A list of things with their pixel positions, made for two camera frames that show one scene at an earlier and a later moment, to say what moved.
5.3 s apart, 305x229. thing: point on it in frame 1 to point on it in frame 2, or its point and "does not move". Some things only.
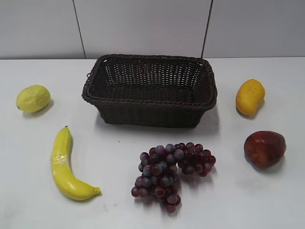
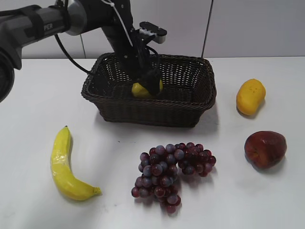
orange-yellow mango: [249, 94] does not move
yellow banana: [64, 179] does not move
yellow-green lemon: [33, 98] to [138, 90]
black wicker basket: [131, 90] does not move
